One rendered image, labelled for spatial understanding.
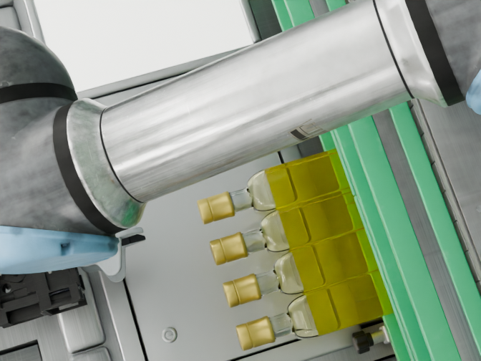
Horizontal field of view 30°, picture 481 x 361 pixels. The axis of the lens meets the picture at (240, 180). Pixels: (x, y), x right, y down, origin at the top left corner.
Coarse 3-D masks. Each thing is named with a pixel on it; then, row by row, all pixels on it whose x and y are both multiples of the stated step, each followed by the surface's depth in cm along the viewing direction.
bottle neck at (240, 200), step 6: (234, 192) 121; (240, 192) 120; (246, 192) 120; (234, 198) 120; (240, 198) 120; (246, 198) 120; (234, 204) 120; (240, 204) 120; (246, 204) 120; (234, 210) 120; (240, 210) 120
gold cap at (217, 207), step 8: (224, 192) 120; (200, 200) 120; (208, 200) 120; (216, 200) 119; (224, 200) 119; (200, 208) 119; (208, 208) 119; (216, 208) 119; (224, 208) 119; (232, 208) 119; (200, 216) 121; (208, 216) 119; (216, 216) 119; (224, 216) 120; (232, 216) 121
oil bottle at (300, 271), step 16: (336, 240) 117; (352, 240) 117; (368, 240) 118; (288, 256) 117; (304, 256) 117; (320, 256) 117; (336, 256) 117; (352, 256) 117; (368, 256) 117; (288, 272) 116; (304, 272) 116; (320, 272) 116; (336, 272) 116; (352, 272) 116; (368, 272) 117; (288, 288) 116; (304, 288) 116; (320, 288) 118
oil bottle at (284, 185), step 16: (304, 160) 120; (320, 160) 120; (336, 160) 120; (256, 176) 120; (272, 176) 119; (288, 176) 119; (304, 176) 120; (320, 176) 120; (336, 176) 120; (256, 192) 119; (272, 192) 119; (288, 192) 119; (304, 192) 119; (320, 192) 119; (256, 208) 120; (272, 208) 119
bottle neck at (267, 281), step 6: (270, 270) 118; (258, 276) 117; (264, 276) 117; (270, 276) 117; (258, 282) 117; (264, 282) 117; (270, 282) 117; (276, 282) 117; (264, 288) 117; (270, 288) 117; (276, 288) 117; (264, 294) 118
